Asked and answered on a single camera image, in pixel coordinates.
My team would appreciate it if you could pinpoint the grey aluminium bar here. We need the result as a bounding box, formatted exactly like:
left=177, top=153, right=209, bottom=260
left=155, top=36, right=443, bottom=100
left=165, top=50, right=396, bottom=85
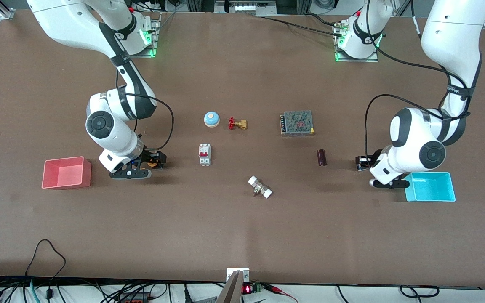
left=216, top=271, right=244, bottom=303

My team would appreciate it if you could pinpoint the pink plastic box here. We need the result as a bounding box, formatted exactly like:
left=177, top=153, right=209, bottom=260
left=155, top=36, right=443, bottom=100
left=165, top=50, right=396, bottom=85
left=42, top=156, right=92, bottom=190

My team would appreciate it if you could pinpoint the red clip lead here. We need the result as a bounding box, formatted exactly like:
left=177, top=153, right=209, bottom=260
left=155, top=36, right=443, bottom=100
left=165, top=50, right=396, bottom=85
left=264, top=284, right=299, bottom=303

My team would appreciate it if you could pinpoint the white mounting bracket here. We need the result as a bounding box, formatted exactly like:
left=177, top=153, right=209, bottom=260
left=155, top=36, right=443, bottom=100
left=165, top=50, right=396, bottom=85
left=226, top=268, right=250, bottom=283

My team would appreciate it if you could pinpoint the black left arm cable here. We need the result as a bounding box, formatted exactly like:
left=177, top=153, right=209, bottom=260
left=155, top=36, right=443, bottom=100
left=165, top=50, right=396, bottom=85
left=364, top=0, right=475, bottom=159

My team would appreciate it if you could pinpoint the black and red power strip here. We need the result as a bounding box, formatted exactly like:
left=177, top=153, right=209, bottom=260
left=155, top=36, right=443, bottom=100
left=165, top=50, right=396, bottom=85
left=118, top=291, right=152, bottom=303

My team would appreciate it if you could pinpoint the white terminal device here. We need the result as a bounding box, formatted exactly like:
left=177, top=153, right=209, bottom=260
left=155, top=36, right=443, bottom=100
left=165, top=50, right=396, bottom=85
left=215, top=0, right=277, bottom=16

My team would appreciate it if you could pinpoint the black coiled cable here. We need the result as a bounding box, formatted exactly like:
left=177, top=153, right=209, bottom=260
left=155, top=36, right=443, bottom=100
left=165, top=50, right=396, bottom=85
left=399, top=285, right=440, bottom=299

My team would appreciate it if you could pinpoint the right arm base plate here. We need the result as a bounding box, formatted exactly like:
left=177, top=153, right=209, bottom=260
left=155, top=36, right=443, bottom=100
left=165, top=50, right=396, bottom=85
left=131, top=13, right=161, bottom=58

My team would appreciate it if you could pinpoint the thin black looped cable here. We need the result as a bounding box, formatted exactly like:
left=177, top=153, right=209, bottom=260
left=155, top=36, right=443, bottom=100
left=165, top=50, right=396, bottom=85
left=25, top=239, right=67, bottom=300

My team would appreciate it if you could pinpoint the metal mesh power supply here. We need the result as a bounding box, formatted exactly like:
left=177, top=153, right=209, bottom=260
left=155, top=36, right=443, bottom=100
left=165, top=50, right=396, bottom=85
left=279, top=110, right=315, bottom=137

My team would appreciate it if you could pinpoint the white and silver pipe fitting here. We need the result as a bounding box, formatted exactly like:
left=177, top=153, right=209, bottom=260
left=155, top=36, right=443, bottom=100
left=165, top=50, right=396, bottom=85
left=248, top=175, right=273, bottom=199

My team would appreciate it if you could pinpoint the black cable to base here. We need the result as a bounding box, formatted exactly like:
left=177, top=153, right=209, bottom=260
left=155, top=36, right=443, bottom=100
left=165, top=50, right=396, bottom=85
left=254, top=12, right=345, bottom=37

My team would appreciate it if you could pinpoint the cyan plastic box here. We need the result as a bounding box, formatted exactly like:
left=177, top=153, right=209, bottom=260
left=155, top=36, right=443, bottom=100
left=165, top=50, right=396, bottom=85
left=403, top=171, right=456, bottom=203

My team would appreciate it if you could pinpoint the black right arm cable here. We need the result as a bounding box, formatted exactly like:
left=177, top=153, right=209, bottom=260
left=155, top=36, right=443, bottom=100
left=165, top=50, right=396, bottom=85
left=115, top=55, right=175, bottom=151

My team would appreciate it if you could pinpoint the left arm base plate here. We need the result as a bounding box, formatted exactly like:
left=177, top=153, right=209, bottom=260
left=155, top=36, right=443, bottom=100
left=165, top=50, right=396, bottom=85
left=334, top=21, right=379, bottom=63

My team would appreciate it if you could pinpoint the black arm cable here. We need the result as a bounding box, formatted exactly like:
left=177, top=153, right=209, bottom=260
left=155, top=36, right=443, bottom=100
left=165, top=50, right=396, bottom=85
left=115, top=55, right=175, bottom=151
left=364, top=0, right=475, bottom=159

